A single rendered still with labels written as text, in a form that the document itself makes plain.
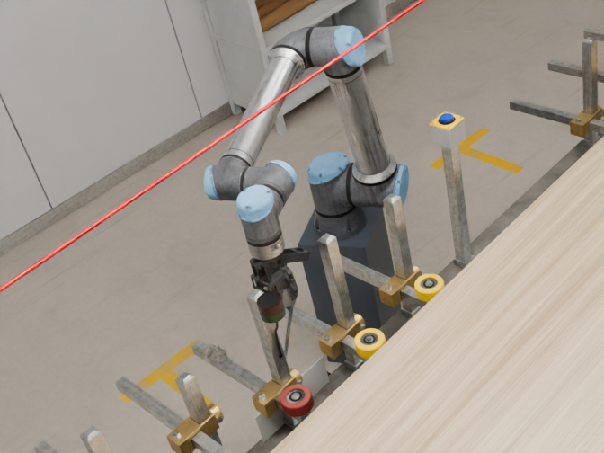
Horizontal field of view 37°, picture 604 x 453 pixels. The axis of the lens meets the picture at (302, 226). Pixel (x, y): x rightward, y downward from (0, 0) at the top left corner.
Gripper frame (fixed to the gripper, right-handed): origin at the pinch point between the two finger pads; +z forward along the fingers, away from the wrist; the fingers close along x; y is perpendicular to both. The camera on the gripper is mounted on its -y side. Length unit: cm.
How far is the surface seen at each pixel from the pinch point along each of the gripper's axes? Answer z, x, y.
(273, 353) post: -0.3, 9.6, 15.5
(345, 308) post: 4.9, 9.6, -10.2
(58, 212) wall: 93, -247, -46
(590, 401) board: 8, 76, -20
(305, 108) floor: 96, -203, -187
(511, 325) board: 8, 48, -31
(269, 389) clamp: 11.3, 7.5, 18.6
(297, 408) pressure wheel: 8.0, 20.9, 20.5
